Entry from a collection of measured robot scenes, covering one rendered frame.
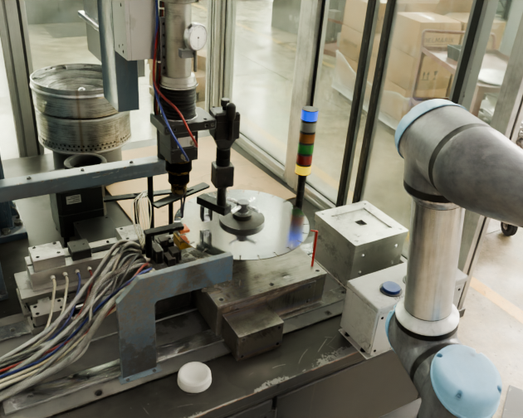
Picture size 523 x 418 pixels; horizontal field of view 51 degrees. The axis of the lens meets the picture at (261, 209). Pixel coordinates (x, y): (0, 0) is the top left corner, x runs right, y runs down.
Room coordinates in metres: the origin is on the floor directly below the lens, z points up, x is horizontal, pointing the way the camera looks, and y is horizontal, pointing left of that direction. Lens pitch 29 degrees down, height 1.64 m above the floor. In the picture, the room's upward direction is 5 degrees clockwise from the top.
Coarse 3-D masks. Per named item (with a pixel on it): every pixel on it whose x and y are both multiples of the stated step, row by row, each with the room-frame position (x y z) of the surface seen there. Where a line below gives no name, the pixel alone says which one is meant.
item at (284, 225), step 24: (216, 192) 1.29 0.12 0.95; (240, 192) 1.30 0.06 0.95; (264, 192) 1.31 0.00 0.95; (192, 216) 1.16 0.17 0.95; (216, 216) 1.17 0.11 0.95; (288, 216) 1.20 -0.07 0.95; (192, 240) 1.05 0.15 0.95; (216, 240) 1.06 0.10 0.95; (240, 240) 1.07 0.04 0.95; (264, 240) 1.08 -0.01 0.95; (288, 240) 1.09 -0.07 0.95
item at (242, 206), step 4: (228, 200) 1.18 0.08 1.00; (232, 200) 1.17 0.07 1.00; (236, 200) 1.17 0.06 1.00; (240, 200) 1.16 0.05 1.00; (244, 200) 1.17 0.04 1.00; (248, 200) 1.17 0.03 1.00; (252, 200) 1.18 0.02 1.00; (240, 204) 1.15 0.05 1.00; (244, 204) 1.15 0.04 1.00; (248, 204) 1.15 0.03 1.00; (236, 208) 1.13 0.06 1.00; (240, 208) 1.14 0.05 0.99; (244, 208) 1.14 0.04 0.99; (248, 208) 1.14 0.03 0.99; (252, 208) 1.14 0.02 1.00; (256, 208) 1.14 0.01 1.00; (232, 212) 1.12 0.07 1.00; (240, 212) 1.15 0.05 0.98; (244, 212) 1.14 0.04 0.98
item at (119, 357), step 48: (192, 48) 1.02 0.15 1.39; (192, 96) 1.06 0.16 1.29; (192, 144) 1.04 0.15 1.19; (144, 288) 0.84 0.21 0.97; (192, 288) 0.89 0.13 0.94; (240, 288) 1.02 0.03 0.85; (288, 288) 1.05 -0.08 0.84; (336, 288) 1.17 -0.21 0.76; (0, 336) 0.90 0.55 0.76; (96, 336) 0.93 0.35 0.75; (144, 336) 0.84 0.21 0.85; (192, 336) 0.95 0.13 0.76; (240, 336) 0.89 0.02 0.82; (48, 384) 0.78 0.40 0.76; (96, 384) 0.79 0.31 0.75
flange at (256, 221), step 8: (232, 208) 1.20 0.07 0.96; (224, 216) 1.15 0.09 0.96; (232, 216) 1.15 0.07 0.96; (240, 216) 1.14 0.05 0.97; (248, 216) 1.14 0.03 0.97; (256, 216) 1.16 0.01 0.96; (264, 216) 1.17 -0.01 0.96; (224, 224) 1.12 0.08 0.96; (232, 224) 1.12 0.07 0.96; (240, 224) 1.12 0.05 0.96; (248, 224) 1.13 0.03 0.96; (256, 224) 1.13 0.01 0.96; (240, 232) 1.10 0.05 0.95; (248, 232) 1.11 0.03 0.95
